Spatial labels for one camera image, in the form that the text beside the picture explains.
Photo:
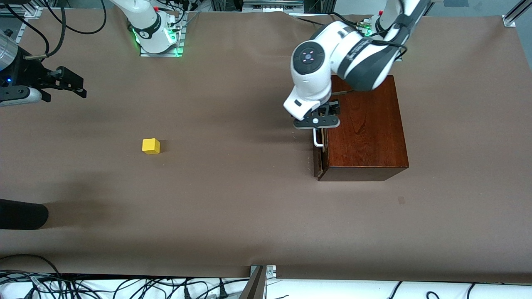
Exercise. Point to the dark wooden drawer cabinet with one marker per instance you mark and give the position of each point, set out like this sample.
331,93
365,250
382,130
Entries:
365,141

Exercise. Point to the silver device panel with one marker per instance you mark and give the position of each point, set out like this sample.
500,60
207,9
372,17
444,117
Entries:
272,5

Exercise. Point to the yellow cube block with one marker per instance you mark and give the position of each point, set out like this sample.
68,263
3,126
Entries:
150,146

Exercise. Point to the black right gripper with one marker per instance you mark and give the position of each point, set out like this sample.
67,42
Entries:
30,74

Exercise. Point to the aluminium table edge rail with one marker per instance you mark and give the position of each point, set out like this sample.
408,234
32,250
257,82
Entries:
21,31

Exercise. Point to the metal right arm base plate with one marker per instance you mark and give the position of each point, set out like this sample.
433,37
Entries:
160,54

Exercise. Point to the aluminium frame extrusion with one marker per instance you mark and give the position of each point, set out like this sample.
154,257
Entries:
31,10

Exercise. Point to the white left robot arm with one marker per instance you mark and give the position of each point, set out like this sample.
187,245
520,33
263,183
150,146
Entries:
316,79

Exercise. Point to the aluminium corner bracket rail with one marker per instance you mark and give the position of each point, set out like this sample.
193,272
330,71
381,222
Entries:
510,18

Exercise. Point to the small silver metal bracket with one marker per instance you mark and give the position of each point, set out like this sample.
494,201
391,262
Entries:
270,272

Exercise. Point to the brown paper table cover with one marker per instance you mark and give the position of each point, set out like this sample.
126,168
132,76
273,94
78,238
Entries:
232,207

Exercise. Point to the dark aluminium post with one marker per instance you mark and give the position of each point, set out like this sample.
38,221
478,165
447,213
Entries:
255,288

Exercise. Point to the black rounded cylinder object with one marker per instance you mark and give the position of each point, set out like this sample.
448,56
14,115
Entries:
20,214

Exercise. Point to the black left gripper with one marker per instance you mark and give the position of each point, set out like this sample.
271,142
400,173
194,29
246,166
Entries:
331,109

